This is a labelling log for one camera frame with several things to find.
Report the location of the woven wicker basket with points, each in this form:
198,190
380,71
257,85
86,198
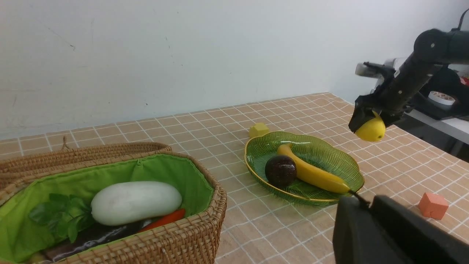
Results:
191,240

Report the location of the red chili pepper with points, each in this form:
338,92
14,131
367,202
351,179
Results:
167,219

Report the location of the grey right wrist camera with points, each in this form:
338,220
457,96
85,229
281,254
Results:
377,71

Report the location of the dark purple passion fruit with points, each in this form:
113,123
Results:
281,171

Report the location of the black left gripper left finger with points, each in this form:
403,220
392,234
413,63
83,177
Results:
359,239

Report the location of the green glass plate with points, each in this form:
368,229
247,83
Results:
312,150

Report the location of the wicker basket lid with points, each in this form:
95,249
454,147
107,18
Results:
15,168

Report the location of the white radish with leaves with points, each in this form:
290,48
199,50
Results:
116,205

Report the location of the yellow banana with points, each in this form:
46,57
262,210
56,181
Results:
314,175

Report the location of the checkered beige tablecloth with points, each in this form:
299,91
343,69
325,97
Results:
259,227

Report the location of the purple eggplant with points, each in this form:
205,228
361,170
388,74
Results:
97,234

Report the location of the yellow lemon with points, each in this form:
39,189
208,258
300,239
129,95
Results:
373,130

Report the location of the white side table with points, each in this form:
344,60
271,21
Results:
456,128

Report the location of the yellow foam cube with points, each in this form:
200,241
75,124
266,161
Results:
257,130

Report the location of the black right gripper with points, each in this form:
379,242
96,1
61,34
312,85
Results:
390,104

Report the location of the orange foam cube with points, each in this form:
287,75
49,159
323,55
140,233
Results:
433,206

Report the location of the white tape roll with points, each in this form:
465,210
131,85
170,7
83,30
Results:
441,98

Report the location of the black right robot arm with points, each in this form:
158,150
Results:
433,49

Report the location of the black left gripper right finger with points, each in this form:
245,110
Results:
419,240

